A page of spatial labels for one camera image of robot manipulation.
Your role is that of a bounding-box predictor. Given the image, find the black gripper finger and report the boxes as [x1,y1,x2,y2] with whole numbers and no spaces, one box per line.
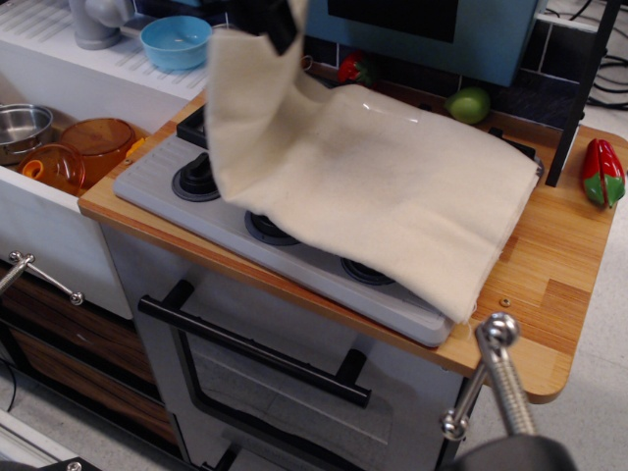
[263,0,297,55]

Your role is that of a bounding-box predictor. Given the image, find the cream cloth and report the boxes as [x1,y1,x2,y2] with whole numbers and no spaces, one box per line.
[205,1,538,323]

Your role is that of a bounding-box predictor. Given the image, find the red toy strawberry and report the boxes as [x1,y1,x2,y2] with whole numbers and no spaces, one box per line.
[337,51,380,88]

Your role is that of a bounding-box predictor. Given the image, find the light blue plastic bowl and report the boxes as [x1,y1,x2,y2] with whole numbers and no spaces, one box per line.
[139,16,213,71]

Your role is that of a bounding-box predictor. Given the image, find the grey toy stove top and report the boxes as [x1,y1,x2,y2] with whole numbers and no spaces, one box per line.
[113,63,546,346]

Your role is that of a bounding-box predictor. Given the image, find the white toy sink unit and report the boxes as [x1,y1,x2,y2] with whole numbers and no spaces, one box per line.
[1,1,205,319]

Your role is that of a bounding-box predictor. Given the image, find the orange transparent bowl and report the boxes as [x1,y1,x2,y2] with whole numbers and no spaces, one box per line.
[60,118,138,189]

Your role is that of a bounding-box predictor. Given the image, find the blue toy microwave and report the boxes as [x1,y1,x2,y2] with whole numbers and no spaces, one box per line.
[305,0,547,85]

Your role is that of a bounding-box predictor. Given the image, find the orange transparent lid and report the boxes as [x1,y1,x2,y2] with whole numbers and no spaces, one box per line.
[18,143,85,196]

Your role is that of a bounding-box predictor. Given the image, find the stainless steel pot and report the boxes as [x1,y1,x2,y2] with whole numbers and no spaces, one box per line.
[1,104,53,166]

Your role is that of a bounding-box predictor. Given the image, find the silver clamp left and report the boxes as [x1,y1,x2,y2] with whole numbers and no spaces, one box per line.
[0,250,85,307]

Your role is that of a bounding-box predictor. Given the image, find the red toy pepper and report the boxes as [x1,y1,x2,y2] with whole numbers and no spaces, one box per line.
[581,138,626,209]

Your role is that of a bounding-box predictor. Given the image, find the white toy oven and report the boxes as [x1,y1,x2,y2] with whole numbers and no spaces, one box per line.
[105,229,462,470]

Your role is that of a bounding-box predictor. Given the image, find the silver clamp right foreground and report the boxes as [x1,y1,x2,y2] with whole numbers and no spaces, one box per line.
[441,312,576,470]

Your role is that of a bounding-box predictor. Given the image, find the black metal post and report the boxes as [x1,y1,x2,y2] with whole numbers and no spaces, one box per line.
[545,0,623,187]

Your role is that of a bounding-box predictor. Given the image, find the black cables on floor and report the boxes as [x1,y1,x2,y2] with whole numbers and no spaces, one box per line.
[544,0,628,110]

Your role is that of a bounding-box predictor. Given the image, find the black oven door handle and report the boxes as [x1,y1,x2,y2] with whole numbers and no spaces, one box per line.
[137,280,372,408]

